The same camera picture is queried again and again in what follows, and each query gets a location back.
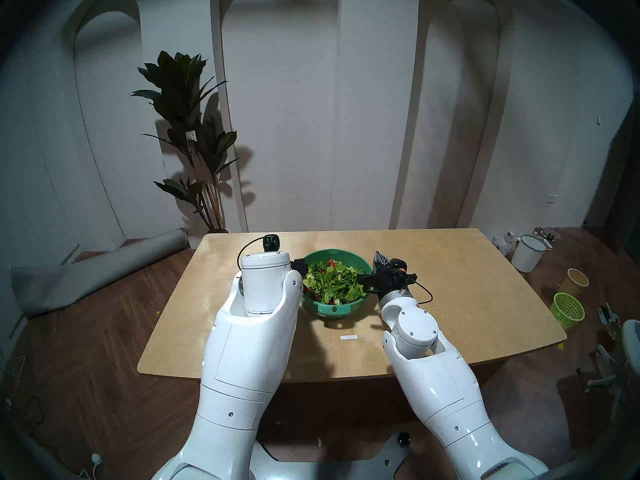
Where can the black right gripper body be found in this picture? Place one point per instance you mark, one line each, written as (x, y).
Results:
(382, 284)

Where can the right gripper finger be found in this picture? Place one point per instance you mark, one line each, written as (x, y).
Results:
(379, 261)
(386, 264)

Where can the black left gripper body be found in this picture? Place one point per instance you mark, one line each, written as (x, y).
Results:
(300, 266)

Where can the chopped lettuce tomato salad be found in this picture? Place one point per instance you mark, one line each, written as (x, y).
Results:
(335, 284)

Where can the green salad bowl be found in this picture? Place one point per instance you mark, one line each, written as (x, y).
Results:
(340, 310)

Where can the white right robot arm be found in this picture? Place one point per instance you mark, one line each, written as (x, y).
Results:
(440, 384)

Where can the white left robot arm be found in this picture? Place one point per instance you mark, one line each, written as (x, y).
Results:
(245, 359)

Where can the crumpled plastic trash pile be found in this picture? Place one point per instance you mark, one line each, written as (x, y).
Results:
(502, 244)

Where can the white bucket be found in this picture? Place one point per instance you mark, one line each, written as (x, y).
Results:
(527, 256)

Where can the black base knob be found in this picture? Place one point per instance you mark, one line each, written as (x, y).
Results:
(403, 439)

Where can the small floor clutter pile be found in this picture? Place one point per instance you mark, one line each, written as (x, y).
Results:
(547, 234)

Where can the white plant label tag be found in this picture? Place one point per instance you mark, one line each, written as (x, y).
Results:
(190, 136)

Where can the green mesh basket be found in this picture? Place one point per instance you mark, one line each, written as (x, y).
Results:
(567, 311)

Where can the tan paper bin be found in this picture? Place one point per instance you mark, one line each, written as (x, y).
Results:
(574, 283)

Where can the rolled grey floor mat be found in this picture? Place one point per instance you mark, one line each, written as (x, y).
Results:
(100, 269)

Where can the tall dark potted plant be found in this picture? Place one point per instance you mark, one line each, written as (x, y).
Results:
(180, 94)

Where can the green white floor tools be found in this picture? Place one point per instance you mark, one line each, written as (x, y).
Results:
(610, 321)

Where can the white chair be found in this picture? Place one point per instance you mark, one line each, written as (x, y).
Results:
(631, 344)

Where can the white floor plug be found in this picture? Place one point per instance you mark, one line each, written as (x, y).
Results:
(96, 459)

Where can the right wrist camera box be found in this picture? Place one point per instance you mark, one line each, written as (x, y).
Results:
(397, 271)

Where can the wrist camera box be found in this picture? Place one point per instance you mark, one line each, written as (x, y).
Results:
(271, 242)
(397, 271)

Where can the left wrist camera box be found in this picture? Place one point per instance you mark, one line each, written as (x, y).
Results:
(271, 242)

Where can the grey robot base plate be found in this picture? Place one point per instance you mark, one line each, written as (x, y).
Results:
(330, 466)

